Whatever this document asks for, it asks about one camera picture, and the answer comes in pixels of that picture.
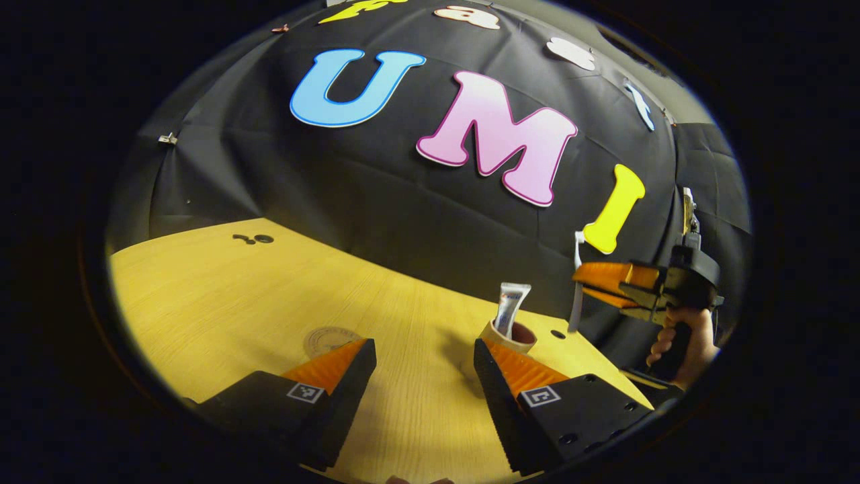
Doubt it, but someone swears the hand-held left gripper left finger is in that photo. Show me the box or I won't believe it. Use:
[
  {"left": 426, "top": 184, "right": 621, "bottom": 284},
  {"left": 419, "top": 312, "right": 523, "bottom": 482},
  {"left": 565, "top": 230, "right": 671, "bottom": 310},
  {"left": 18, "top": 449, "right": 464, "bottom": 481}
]
[{"left": 195, "top": 338, "right": 377, "bottom": 471}]

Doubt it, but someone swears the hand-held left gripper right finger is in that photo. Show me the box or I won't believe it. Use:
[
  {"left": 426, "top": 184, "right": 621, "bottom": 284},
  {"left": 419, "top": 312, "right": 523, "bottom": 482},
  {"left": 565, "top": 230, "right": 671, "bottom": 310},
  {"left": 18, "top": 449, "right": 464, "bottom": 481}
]
[{"left": 474, "top": 338, "right": 654, "bottom": 475}]

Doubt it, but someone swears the light blue toothbrush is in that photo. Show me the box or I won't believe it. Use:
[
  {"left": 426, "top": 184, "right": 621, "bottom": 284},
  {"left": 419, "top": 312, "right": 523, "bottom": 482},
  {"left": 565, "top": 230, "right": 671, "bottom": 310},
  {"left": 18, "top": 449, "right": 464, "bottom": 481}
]
[{"left": 568, "top": 231, "right": 585, "bottom": 333}]

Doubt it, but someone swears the beige cup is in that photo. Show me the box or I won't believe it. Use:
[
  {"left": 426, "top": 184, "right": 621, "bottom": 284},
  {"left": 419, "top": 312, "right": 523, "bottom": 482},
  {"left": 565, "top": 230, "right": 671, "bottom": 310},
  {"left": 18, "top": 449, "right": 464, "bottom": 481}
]
[{"left": 470, "top": 320, "right": 538, "bottom": 377}]

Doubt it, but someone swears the round cork coaster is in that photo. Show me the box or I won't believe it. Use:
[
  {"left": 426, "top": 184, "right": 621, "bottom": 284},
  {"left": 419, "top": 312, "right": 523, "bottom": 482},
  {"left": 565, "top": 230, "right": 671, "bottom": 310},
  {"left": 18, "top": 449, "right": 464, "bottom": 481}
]
[{"left": 304, "top": 327, "right": 363, "bottom": 358}]

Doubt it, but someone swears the white toothpaste tube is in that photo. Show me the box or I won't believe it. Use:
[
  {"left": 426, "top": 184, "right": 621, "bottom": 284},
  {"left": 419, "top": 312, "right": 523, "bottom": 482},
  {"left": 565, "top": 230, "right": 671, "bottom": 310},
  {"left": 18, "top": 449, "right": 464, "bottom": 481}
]
[{"left": 494, "top": 282, "right": 531, "bottom": 339}]

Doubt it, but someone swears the wooden desktop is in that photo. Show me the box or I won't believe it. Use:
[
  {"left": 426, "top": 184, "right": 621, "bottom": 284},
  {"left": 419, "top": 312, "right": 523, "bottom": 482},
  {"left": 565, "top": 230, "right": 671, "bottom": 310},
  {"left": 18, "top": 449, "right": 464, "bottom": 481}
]
[{"left": 109, "top": 217, "right": 654, "bottom": 484}]

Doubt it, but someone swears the black backdrop cloth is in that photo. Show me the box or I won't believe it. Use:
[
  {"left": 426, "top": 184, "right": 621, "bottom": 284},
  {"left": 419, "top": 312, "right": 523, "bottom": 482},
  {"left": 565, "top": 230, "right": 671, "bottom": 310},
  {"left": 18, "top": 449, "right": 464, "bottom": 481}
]
[{"left": 107, "top": 0, "right": 752, "bottom": 367}]

